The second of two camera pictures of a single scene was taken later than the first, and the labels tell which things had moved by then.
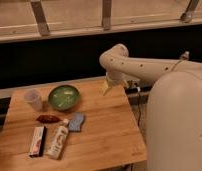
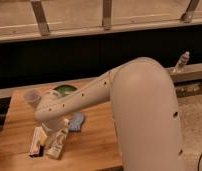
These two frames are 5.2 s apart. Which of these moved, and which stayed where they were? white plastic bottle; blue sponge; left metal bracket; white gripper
Moved: white gripper
Stayed: blue sponge; white plastic bottle; left metal bracket
